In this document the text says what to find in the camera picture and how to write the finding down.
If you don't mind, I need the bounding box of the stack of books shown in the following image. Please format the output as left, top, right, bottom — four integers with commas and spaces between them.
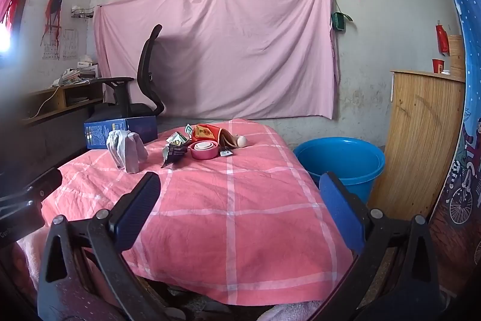
53, 60, 100, 86

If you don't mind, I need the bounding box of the pink fleece blanket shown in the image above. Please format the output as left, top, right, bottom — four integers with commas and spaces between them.
13, 229, 324, 321

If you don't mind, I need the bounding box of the blue cardboard box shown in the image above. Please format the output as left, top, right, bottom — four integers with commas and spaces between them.
84, 115, 158, 150

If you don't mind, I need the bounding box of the green hanging bag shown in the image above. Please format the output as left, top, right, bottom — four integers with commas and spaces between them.
331, 11, 354, 31

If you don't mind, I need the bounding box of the black pink patterned packet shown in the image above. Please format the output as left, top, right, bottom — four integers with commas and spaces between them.
161, 144, 188, 168

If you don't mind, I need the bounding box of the black office chair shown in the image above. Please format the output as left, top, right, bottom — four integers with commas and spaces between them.
101, 24, 166, 117

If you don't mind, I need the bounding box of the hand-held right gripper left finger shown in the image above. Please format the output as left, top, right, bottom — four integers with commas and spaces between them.
36, 171, 177, 321

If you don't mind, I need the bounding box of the wooden cabinet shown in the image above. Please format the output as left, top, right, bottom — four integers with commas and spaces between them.
366, 69, 467, 222

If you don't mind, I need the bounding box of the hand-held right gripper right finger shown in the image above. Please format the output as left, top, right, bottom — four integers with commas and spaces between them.
312, 171, 441, 321

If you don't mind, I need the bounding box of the wall calendar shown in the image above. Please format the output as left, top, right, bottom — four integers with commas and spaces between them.
41, 28, 78, 61

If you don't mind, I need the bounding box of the white cloth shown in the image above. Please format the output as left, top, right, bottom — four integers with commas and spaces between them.
106, 130, 149, 174

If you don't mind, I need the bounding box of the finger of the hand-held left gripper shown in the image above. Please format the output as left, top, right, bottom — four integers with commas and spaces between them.
15, 167, 63, 199
0, 198, 38, 218

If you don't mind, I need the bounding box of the wire wall shelf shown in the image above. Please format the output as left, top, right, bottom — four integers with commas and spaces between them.
71, 5, 94, 20

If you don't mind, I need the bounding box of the pink round container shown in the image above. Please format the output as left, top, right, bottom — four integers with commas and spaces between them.
188, 141, 219, 161

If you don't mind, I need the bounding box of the light wooden board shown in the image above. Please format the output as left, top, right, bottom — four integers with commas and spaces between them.
447, 34, 467, 77

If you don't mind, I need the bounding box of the blue plastic bucket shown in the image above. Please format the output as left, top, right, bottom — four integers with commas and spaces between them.
293, 137, 386, 205

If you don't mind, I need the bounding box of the white cable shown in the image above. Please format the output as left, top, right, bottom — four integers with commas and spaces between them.
30, 86, 61, 119

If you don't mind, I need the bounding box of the green white wrapper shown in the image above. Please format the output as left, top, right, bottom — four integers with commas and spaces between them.
166, 132, 189, 147

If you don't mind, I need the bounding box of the red tassel ornament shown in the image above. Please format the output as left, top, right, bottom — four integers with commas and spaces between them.
42, 0, 63, 49

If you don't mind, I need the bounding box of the pink wall sheet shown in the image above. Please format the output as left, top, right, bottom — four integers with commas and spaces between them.
93, 0, 341, 120

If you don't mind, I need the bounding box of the red hanging pouch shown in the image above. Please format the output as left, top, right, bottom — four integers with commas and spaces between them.
435, 20, 451, 56

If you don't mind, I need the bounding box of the pink checked tablecloth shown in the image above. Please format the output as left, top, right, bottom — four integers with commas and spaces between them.
39, 118, 354, 286

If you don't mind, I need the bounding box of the wooden desk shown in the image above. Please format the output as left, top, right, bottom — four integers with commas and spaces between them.
20, 76, 108, 126

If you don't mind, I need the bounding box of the blue printed curtain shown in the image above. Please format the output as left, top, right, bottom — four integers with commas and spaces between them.
417, 0, 481, 269

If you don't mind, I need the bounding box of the red yellow packet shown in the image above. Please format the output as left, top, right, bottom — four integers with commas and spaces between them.
191, 123, 237, 150

